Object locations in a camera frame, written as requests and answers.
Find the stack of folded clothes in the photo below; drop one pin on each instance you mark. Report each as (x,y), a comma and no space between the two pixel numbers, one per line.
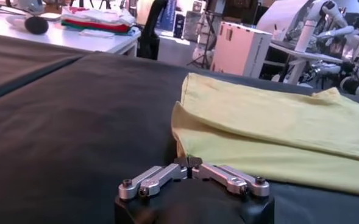
(97,21)

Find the white curved board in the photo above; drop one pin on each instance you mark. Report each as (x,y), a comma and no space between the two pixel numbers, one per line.
(279,15)

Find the white standing desk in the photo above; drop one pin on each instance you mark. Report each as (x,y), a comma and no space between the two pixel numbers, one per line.
(295,61)

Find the tall white cardboard box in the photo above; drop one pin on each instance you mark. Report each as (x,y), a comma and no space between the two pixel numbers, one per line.
(240,51)

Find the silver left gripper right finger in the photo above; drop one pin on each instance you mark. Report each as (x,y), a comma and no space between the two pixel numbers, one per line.
(228,178)

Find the yellow-green t-shirt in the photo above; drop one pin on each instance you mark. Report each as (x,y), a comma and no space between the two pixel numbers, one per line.
(273,128)

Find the small white cloth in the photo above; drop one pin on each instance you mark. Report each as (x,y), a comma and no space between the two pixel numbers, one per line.
(95,33)

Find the dark brown table mat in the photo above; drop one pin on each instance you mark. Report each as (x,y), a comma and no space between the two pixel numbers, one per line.
(14,61)

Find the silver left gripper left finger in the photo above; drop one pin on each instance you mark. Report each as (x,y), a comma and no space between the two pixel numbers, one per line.
(154,181)

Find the white work table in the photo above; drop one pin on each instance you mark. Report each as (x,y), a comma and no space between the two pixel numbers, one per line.
(69,41)

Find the black round speaker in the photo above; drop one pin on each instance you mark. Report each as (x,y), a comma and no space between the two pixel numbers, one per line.
(36,25)

